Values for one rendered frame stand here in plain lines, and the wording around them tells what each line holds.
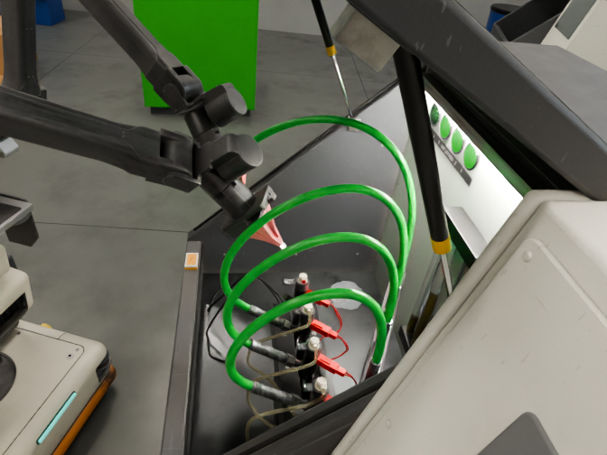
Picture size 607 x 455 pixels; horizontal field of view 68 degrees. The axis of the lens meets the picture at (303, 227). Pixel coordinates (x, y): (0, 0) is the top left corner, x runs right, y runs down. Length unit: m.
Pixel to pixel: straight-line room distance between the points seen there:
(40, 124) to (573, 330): 0.62
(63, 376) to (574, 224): 1.70
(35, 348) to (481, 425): 1.73
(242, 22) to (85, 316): 2.59
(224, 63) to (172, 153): 3.36
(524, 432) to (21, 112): 0.64
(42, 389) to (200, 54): 2.93
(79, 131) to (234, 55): 3.41
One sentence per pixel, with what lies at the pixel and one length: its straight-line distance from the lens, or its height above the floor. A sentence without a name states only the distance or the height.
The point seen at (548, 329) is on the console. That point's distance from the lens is 0.38.
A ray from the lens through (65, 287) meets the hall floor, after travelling 2.59.
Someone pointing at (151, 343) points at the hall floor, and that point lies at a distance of 2.23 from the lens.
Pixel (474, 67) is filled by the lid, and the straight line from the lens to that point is 0.33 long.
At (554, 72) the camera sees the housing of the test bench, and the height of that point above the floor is 1.50.
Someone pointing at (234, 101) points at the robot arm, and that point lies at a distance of 0.90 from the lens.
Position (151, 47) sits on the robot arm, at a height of 1.45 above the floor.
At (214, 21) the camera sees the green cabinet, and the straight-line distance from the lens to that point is 3.98.
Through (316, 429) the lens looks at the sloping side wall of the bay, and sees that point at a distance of 0.65.
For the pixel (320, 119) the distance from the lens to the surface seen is 0.80.
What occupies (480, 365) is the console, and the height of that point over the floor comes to 1.42.
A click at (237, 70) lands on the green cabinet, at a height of 0.43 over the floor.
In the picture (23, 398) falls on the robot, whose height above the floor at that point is 0.28.
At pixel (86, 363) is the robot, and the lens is 1.88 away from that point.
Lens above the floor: 1.73
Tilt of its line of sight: 37 degrees down
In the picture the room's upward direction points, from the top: 7 degrees clockwise
